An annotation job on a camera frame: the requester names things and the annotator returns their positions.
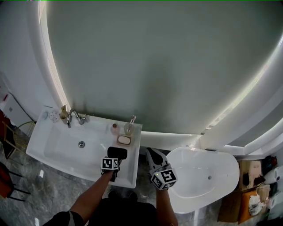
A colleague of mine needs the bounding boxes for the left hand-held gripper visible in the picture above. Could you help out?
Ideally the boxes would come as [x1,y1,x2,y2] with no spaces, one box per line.
[100,156,122,183]

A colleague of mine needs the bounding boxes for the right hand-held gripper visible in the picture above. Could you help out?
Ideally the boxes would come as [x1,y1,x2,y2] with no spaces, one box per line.
[145,147,179,191]

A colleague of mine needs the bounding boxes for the white vanity sink cabinet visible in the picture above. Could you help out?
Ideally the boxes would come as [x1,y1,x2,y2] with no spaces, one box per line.
[26,108,143,188]

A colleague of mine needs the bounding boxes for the person's right forearm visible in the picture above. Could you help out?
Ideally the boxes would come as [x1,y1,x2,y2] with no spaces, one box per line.
[156,188,179,226]

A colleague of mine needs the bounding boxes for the person's left forearm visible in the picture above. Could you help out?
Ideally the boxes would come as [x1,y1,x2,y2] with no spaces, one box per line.
[69,171,115,221]

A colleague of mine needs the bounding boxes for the soap tray with soap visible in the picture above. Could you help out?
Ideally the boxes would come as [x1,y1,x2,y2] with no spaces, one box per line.
[116,134,133,146]

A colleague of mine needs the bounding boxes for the pink round bottle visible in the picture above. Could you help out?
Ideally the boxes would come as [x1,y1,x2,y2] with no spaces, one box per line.
[110,123,121,136]

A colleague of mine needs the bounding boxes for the clear toothbrush cup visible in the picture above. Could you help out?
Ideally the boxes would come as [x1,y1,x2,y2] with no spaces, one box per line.
[123,123,136,136]

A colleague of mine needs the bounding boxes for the white bathtub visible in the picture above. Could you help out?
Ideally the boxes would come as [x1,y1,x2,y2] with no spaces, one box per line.
[165,147,241,214]

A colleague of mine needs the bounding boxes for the person's black shorts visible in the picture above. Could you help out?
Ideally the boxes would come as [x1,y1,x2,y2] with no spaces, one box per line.
[85,197,158,226]

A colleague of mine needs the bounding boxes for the chrome faucet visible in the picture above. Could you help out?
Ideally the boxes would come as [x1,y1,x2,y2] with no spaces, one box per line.
[66,109,90,128]

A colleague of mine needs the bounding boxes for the beige cup with wooden brush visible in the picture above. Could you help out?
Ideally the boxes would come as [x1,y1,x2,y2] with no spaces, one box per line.
[60,105,69,120]

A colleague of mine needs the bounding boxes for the person's black shirt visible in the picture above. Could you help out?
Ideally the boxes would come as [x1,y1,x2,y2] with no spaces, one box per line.
[43,211,86,226]

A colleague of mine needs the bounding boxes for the dotted glass cup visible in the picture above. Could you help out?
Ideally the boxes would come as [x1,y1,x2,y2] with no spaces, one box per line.
[49,110,60,122]

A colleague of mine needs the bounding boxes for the large cardboard box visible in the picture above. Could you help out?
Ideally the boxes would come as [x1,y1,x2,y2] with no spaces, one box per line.
[218,187,270,225]

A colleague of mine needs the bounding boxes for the small cardboard box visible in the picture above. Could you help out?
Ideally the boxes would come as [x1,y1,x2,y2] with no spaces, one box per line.
[238,160,263,192]

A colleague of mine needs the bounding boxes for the wooden folding chair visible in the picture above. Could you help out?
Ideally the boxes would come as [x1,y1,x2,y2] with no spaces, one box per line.
[2,121,18,159]

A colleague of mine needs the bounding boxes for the white water dispenser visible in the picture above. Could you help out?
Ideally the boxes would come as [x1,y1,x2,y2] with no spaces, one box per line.
[3,94,34,128]

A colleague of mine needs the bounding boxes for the narrow grey roller blind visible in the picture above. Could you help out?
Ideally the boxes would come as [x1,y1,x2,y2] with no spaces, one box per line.
[227,123,283,147]

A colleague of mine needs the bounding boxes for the crumpled white cloth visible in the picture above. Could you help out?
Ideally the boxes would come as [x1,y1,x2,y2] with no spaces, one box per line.
[249,194,272,216]

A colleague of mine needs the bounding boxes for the black red bag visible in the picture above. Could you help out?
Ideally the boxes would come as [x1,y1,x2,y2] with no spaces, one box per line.
[262,155,278,173]

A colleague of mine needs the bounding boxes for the white plastic appliance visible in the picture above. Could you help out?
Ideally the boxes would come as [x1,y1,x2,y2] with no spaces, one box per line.
[264,166,283,221]

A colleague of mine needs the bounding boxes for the clear water bottle red label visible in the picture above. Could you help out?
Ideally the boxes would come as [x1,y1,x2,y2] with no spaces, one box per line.
[0,72,10,102]

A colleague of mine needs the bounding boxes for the yellow wire basket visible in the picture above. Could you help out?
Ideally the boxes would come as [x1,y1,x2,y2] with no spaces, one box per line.
[13,120,37,148]

